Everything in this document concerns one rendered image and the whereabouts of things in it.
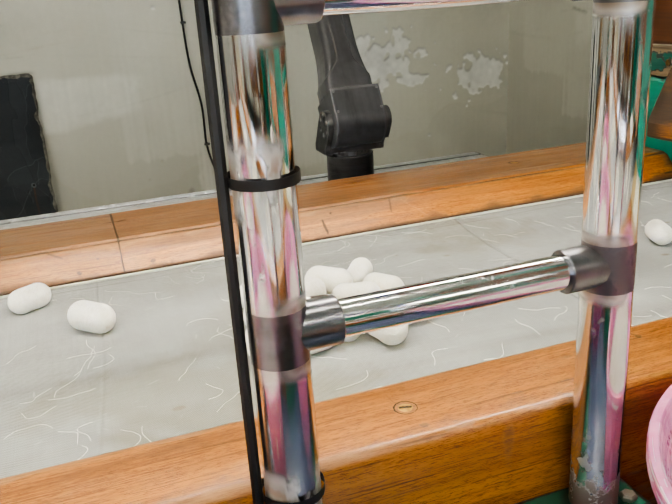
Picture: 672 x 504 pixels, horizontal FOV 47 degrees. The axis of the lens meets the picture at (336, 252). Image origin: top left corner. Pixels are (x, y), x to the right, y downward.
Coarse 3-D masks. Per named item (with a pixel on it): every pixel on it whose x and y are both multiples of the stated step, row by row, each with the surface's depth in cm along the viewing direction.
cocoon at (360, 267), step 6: (360, 258) 59; (354, 264) 58; (360, 264) 58; (366, 264) 59; (348, 270) 58; (354, 270) 58; (360, 270) 58; (366, 270) 58; (372, 270) 59; (354, 276) 58; (360, 276) 58; (354, 282) 58
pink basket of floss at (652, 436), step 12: (660, 408) 35; (660, 420) 34; (648, 432) 33; (660, 432) 33; (648, 444) 33; (660, 444) 33; (648, 456) 32; (660, 456) 32; (648, 468) 32; (660, 468) 31; (660, 480) 30; (660, 492) 30
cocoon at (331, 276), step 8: (312, 272) 57; (320, 272) 57; (328, 272) 56; (336, 272) 56; (344, 272) 56; (328, 280) 56; (336, 280) 56; (344, 280) 56; (352, 280) 57; (328, 288) 56
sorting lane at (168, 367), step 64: (320, 256) 66; (384, 256) 65; (448, 256) 64; (512, 256) 63; (640, 256) 61; (0, 320) 57; (64, 320) 56; (128, 320) 55; (192, 320) 55; (448, 320) 52; (512, 320) 52; (576, 320) 51; (640, 320) 50; (0, 384) 47; (64, 384) 47; (128, 384) 46; (192, 384) 46; (320, 384) 45; (384, 384) 45; (0, 448) 41; (64, 448) 40
